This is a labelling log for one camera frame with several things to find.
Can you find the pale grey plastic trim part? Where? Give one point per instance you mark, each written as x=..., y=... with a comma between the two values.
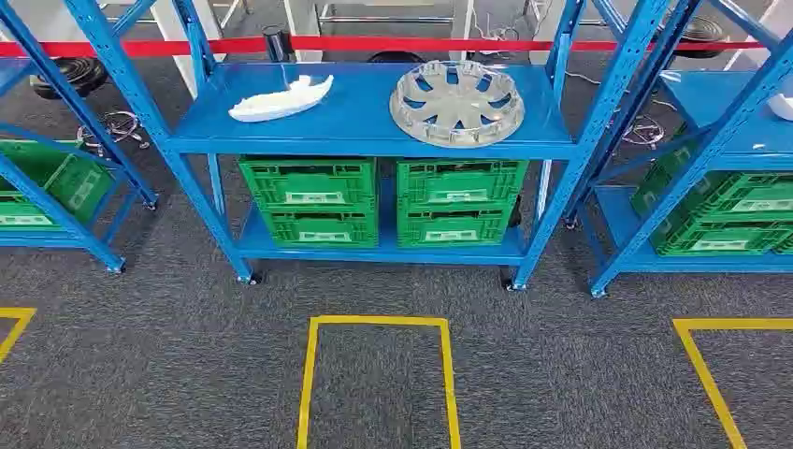
x=279, y=102

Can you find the green plastic crate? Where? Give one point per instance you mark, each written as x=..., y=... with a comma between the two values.
x=458, y=186
x=322, y=229
x=743, y=198
x=452, y=230
x=59, y=180
x=718, y=241
x=310, y=183

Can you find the blue steel shelf rack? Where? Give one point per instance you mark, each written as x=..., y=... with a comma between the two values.
x=347, y=118
x=725, y=99
x=9, y=74

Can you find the silver wheel hubcap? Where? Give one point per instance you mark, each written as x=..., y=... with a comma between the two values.
x=456, y=106

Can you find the black round stanchion base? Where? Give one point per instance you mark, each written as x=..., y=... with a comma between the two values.
x=395, y=57
x=703, y=34
x=77, y=75

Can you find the red barrier belt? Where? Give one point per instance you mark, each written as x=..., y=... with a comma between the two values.
x=433, y=44
x=93, y=48

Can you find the white rounded plastic part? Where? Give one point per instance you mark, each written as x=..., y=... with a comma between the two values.
x=783, y=106

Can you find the black stanchion post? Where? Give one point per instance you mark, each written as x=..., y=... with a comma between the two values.
x=276, y=43

